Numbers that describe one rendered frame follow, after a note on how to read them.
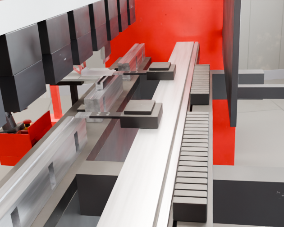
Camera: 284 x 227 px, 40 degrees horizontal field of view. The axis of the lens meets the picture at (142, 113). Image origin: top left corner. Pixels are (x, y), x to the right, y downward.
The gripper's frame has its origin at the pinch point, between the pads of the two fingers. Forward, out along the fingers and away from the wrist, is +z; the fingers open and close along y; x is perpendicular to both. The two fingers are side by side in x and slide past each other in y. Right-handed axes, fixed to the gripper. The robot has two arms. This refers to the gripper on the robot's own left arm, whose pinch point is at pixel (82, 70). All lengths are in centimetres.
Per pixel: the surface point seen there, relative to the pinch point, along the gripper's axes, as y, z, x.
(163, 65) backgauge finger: -2.5, 14.3, -32.8
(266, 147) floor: 139, 134, -41
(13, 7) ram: -80, -23, -30
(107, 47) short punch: 0.2, -3.1, -15.3
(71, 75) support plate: -4.7, -0.6, 3.6
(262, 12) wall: 330, 66, -90
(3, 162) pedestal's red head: -23, 16, 43
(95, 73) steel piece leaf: -2.0, 3.8, -5.3
